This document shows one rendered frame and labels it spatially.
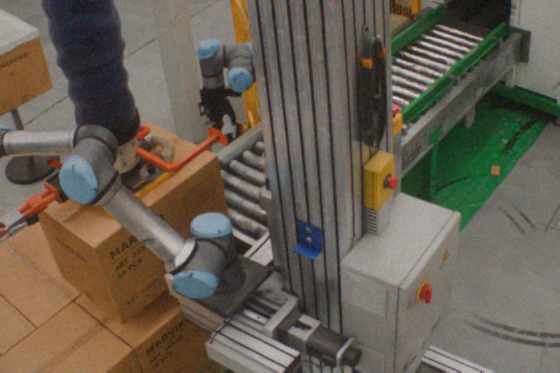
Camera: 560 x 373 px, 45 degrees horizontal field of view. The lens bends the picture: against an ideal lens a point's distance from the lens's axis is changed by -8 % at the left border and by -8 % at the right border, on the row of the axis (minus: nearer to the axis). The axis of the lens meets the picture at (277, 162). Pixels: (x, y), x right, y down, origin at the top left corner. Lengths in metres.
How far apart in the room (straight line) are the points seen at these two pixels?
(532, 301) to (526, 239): 0.44
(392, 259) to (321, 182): 0.29
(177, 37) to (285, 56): 2.23
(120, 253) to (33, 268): 0.82
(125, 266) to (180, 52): 1.72
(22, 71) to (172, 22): 0.97
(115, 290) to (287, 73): 1.14
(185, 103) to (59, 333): 1.73
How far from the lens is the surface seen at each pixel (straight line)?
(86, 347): 2.79
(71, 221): 2.50
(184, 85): 4.02
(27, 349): 2.88
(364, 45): 1.68
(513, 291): 3.57
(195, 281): 1.93
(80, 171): 1.82
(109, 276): 2.47
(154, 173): 2.55
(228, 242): 2.04
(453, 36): 4.49
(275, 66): 1.73
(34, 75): 4.26
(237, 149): 3.48
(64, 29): 2.19
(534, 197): 4.12
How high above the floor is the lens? 2.59
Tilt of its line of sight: 37 degrees down
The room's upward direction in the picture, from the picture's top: 7 degrees counter-clockwise
